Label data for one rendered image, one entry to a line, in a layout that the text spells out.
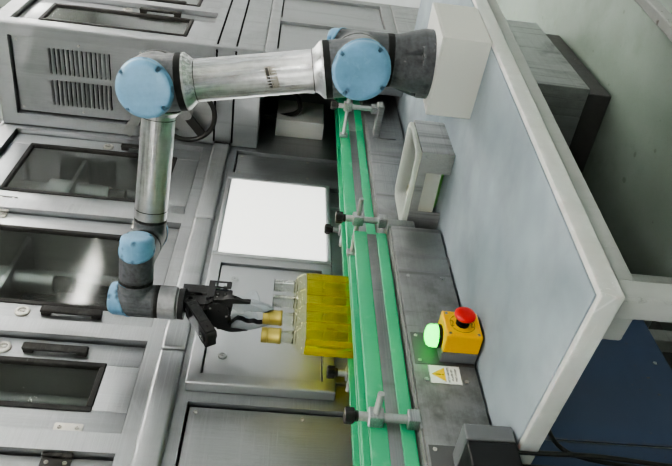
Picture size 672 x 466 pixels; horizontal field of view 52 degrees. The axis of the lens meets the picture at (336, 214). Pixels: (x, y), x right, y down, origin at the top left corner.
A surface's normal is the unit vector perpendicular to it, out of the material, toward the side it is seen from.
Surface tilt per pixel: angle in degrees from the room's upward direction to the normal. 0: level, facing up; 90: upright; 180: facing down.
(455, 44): 90
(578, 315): 0
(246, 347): 90
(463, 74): 90
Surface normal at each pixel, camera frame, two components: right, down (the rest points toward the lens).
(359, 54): 0.17, 0.34
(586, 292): -0.99, -0.10
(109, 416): 0.13, -0.82
